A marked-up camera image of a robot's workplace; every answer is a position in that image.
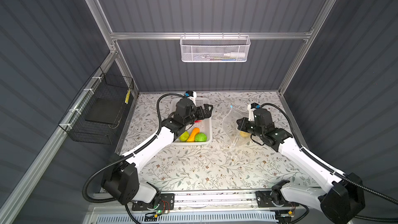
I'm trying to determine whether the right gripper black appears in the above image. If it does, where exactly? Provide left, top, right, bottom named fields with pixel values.
left=236, top=117, right=263, bottom=139

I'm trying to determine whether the yellow wrinkled fruit toy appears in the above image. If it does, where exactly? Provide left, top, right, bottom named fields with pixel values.
left=239, top=131, right=251, bottom=138

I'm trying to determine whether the white plastic basket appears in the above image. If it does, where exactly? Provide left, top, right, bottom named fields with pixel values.
left=169, top=97, right=212, bottom=146

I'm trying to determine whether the clear zip top bag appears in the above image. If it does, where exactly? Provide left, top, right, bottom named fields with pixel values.
left=221, top=105, right=249, bottom=148

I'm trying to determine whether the green pear toy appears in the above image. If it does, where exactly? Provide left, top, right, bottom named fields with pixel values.
left=179, top=131, right=190, bottom=142

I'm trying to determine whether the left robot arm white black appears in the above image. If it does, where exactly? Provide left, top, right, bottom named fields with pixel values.
left=101, top=97, right=214, bottom=206

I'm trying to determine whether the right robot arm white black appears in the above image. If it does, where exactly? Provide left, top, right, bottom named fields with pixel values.
left=236, top=108, right=365, bottom=224

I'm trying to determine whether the orange carrot toy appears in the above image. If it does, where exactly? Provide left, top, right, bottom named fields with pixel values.
left=187, top=128, right=201, bottom=142

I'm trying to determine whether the green lime toy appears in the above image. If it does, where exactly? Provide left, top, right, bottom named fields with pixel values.
left=194, top=133, right=207, bottom=142

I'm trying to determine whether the white tube in basket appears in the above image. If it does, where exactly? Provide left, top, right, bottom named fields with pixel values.
left=223, top=52, right=246, bottom=59

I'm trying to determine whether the yellow marker pen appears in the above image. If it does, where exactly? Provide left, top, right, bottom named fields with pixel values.
left=124, top=89, right=131, bottom=104

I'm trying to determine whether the black pad in basket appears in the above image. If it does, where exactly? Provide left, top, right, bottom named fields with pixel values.
left=85, top=98, right=122, bottom=124

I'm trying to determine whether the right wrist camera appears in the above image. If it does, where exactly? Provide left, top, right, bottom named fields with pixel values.
left=247, top=103, right=260, bottom=121

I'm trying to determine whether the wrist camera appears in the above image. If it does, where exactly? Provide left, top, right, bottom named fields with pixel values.
left=247, top=103, right=260, bottom=121
left=184, top=90, right=197, bottom=105

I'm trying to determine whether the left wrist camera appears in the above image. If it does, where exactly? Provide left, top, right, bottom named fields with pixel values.
left=184, top=90, right=197, bottom=105

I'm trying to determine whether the white wire wall basket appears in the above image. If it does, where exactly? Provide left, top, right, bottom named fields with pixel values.
left=179, top=35, right=251, bottom=63

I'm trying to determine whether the aluminium front rail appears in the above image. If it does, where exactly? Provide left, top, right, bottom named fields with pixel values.
left=91, top=189, right=340, bottom=214

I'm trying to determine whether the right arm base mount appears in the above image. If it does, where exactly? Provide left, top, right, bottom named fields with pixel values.
left=255, top=179, right=299, bottom=208

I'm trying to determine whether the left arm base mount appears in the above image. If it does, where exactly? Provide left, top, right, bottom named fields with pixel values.
left=131, top=193, right=175, bottom=211

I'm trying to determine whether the black wire wall basket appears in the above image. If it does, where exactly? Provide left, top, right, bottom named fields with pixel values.
left=59, top=69, right=134, bottom=145

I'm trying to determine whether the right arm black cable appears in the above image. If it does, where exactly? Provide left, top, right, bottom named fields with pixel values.
left=259, top=103, right=398, bottom=223

